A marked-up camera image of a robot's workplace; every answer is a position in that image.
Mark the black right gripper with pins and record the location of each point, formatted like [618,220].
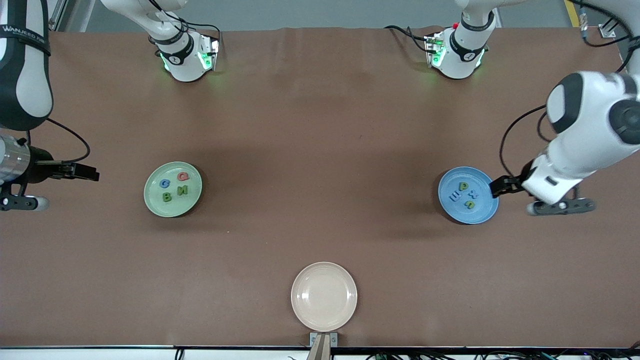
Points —
[41,169]

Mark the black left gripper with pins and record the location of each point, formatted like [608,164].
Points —
[511,183]

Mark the blue letter x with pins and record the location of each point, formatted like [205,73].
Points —
[473,194]

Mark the green letter n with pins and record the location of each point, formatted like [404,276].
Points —
[183,190]
[470,203]

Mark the green letter p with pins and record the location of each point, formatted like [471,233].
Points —
[462,186]

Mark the blue letter m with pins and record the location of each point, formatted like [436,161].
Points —
[454,197]

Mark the blue letter G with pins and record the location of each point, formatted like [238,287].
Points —
[162,184]

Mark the green letter B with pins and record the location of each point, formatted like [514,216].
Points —
[166,197]

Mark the red letter Q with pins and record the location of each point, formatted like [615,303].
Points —
[180,177]

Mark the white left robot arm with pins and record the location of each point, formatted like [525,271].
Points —
[590,130]

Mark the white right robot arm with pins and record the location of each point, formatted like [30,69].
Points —
[182,65]

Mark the blue plate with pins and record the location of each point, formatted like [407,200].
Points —
[482,212]

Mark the light green plate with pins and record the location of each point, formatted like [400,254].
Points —
[172,207]

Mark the brown table cover sheet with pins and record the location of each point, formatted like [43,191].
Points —
[320,125]

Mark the beige plate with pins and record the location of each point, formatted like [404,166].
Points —
[324,297]

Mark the aluminium frame profile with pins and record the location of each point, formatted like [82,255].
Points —
[57,15]
[607,31]

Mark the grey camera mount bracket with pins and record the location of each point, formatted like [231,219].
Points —
[323,342]

